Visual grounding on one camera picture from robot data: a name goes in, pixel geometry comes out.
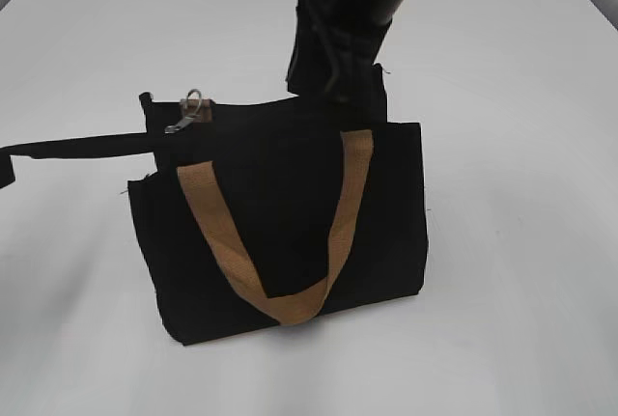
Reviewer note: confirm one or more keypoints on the black canvas tote bag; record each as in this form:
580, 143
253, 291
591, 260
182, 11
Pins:
389, 251

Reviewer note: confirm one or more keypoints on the tan bag handle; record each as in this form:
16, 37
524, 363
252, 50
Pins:
199, 110
281, 229

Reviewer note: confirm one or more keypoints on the tan front bag handle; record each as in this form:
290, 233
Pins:
281, 229

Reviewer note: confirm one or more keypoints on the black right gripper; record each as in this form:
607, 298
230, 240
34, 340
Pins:
335, 50

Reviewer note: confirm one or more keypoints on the silver zipper pull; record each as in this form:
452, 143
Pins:
183, 122

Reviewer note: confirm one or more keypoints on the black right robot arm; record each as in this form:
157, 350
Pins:
336, 46

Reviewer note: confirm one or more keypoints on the tan rear bag handle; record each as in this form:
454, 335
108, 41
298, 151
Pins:
199, 110

